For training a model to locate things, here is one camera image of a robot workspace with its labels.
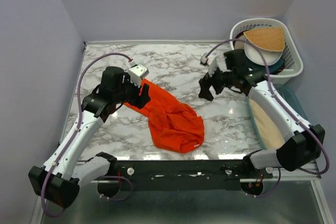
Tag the orange t shirt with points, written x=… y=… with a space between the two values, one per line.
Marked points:
x=174 y=126

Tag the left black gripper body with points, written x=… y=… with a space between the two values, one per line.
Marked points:
x=129 y=92

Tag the aluminium rail frame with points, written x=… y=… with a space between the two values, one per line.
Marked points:
x=287 y=197

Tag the teal bowl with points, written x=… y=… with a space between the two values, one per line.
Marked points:
x=276 y=68

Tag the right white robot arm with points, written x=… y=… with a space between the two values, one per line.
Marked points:
x=303 y=141

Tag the white plastic basket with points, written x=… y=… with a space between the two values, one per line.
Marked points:
x=293 y=63

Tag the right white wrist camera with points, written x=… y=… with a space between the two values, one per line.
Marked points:
x=213 y=63

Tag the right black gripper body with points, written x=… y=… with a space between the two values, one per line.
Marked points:
x=220 y=80

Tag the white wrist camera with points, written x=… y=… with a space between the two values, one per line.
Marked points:
x=213 y=63
x=137 y=73

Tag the beige folded cloth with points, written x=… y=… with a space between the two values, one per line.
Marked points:
x=267 y=132

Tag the teal plastic bin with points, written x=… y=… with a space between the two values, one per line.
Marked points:
x=289 y=96

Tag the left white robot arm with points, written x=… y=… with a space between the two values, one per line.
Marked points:
x=59 y=179

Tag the white plate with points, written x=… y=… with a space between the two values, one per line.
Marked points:
x=260 y=56

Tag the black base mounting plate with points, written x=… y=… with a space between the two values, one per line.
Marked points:
x=178 y=176

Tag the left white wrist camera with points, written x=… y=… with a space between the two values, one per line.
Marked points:
x=137 y=73

